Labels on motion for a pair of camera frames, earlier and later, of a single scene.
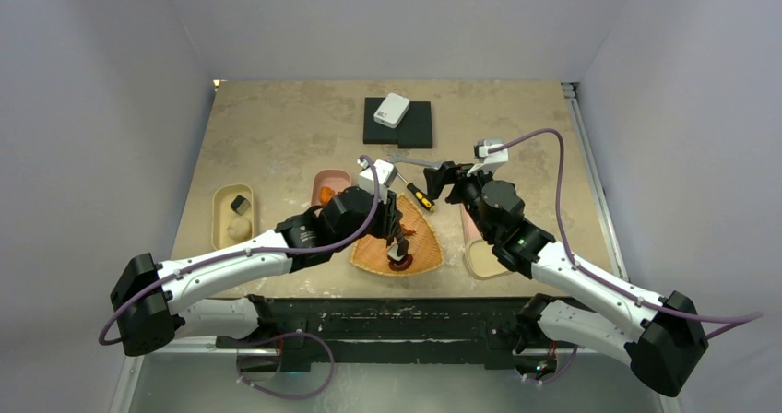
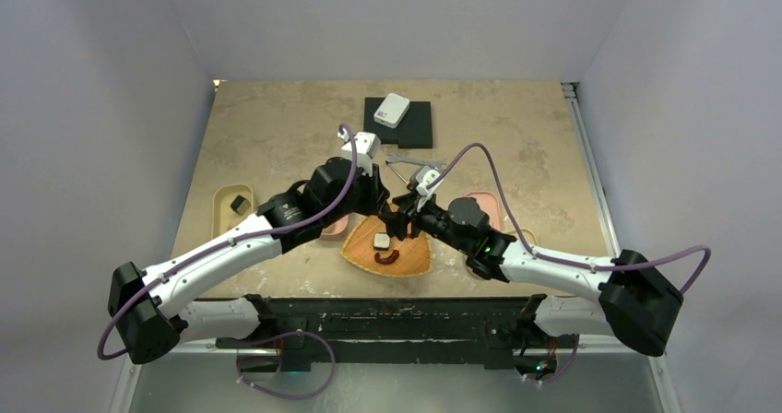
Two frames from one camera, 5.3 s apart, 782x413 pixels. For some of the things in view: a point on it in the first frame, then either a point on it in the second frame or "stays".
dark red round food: x=401 y=265 → x=392 y=257
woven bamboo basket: x=371 y=252 stays
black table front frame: x=307 y=333 stays
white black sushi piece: x=392 y=252 → x=381 y=241
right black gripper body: x=467 y=190 → x=432 y=218
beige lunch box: x=232 y=215 stays
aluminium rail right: x=612 y=248 stays
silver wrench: x=394 y=158 stays
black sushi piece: x=240 y=205 stays
